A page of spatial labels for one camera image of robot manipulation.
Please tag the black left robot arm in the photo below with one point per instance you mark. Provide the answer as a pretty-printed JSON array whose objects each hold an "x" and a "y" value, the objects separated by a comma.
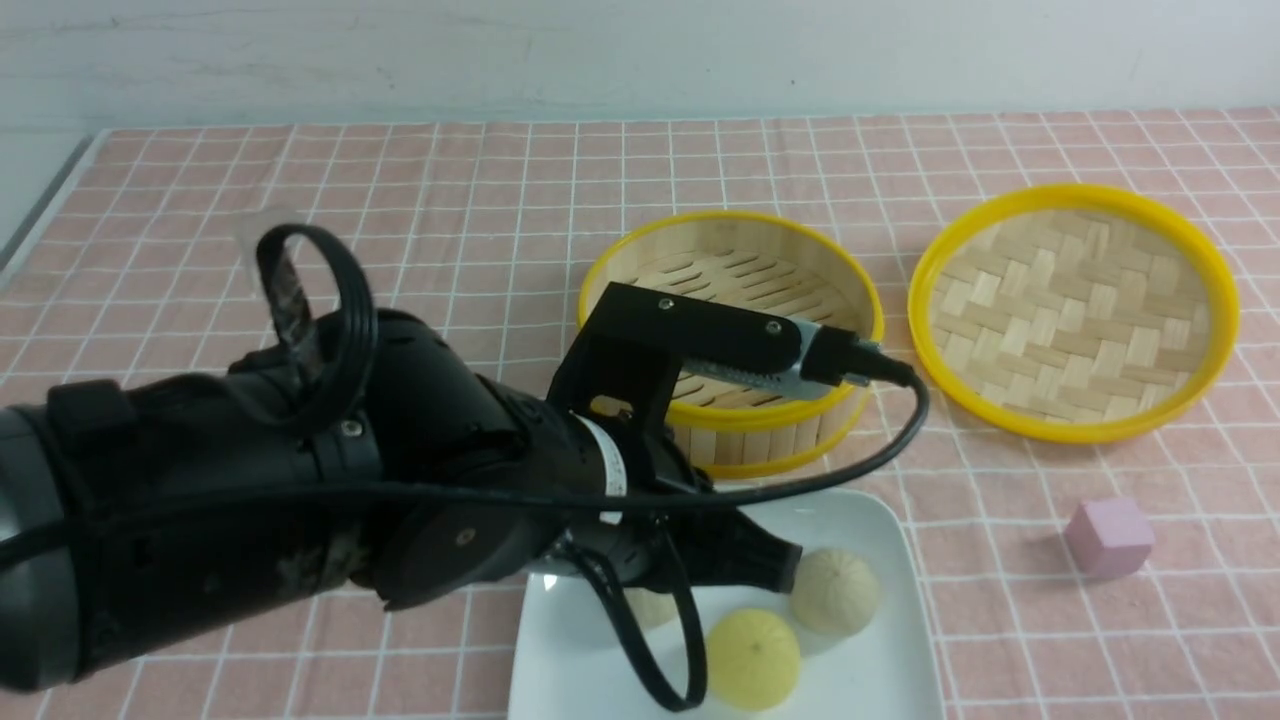
[{"x": 138, "y": 518}]

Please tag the white square plate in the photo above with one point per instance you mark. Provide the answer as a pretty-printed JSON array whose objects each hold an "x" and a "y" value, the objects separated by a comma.
[{"x": 569, "y": 664}]

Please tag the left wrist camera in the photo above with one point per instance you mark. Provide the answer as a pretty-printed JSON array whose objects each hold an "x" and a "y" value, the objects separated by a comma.
[{"x": 635, "y": 343}]

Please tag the woven bamboo steamer lid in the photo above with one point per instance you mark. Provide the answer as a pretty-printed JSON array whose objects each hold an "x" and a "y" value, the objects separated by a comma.
[{"x": 1074, "y": 313}]

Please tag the bamboo steamer basket yellow rim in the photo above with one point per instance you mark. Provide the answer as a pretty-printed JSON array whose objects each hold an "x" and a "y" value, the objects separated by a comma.
[{"x": 762, "y": 263}]

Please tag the pink cube block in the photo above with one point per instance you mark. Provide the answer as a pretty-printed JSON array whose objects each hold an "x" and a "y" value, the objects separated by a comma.
[{"x": 1109, "y": 538}]

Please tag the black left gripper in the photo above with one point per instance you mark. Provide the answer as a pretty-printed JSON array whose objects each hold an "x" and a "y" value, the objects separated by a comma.
[{"x": 606, "y": 458}]

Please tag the yellow steamed bun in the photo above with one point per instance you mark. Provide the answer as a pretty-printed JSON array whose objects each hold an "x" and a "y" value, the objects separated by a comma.
[{"x": 754, "y": 659}]

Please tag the white steamed bun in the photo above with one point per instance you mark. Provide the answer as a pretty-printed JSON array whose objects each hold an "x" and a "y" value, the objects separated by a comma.
[
  {"x": 650, "y": 609},
  {"x": 836, "y": 592}
]

